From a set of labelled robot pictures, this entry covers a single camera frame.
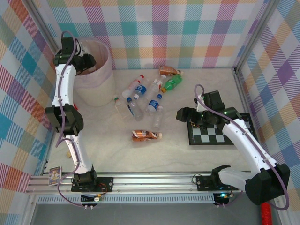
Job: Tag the small clear bottle white cap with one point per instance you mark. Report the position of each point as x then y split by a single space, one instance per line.
158 118

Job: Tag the green soda bottle yellow cap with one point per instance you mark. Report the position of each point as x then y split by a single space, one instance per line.
173 82

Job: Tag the brown coffee drink bottle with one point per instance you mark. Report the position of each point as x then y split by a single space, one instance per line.
144 136

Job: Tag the orange brown tea bottle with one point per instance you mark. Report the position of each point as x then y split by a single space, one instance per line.
167 69

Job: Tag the clear bottle red cap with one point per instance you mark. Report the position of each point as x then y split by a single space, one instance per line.
133 85

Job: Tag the clear bottle blue cap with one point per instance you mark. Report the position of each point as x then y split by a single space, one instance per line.
136 110

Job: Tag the blue label bottle white cap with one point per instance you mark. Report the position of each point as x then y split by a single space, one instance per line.
140 89

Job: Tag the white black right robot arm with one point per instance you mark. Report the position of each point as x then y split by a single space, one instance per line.
248 143

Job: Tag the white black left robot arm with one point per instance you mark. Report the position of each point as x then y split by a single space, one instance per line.
62 86

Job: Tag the translucent lilac waste bin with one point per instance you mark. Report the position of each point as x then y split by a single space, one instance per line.
98 89

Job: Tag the black silver chessboard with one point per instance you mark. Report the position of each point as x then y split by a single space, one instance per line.
206 139

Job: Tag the small black controller board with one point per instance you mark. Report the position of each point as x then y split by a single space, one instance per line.
90 198
219 198

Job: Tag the small wooden block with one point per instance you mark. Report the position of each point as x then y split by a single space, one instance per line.
68 154

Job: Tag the red glitter microphone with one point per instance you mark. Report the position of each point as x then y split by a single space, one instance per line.
266 214

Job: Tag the playing card box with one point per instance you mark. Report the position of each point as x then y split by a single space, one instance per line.
55 177

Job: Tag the aluminium frame post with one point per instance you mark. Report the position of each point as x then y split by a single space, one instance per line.
260 23
43 23

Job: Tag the aluminium side rail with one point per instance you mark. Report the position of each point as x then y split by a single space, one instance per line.
47 157
243 93

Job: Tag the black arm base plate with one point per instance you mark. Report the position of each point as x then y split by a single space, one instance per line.
204 184
105 185

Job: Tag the aluminium front rail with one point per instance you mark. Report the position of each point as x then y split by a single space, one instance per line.
152 181

